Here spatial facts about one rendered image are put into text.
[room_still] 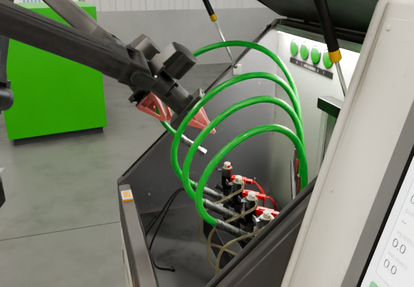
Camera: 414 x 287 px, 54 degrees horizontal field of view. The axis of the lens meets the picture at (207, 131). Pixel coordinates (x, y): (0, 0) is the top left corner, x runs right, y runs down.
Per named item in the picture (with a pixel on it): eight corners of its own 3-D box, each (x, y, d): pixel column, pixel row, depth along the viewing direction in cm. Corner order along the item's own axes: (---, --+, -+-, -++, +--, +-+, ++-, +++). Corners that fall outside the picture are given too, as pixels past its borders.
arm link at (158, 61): (119, 58, 92) (127, 80, 86) (153, 21, 88) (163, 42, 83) (158, 80, 100) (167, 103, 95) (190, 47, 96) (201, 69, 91)
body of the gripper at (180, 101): (205, 100, 93) (182, 77, 91) (175, 130, 96) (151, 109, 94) (205, 92, 99) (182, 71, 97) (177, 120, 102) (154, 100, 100)
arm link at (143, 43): (113, 52, 118) (97, 45, 109) (142, 24, 116) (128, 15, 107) (137, 83, 115) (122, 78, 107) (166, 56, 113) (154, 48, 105)
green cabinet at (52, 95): (93, 110, 508) (82, 0, 461) (108, 133, 434) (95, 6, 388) (10, 121, 471) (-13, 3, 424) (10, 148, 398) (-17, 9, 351)
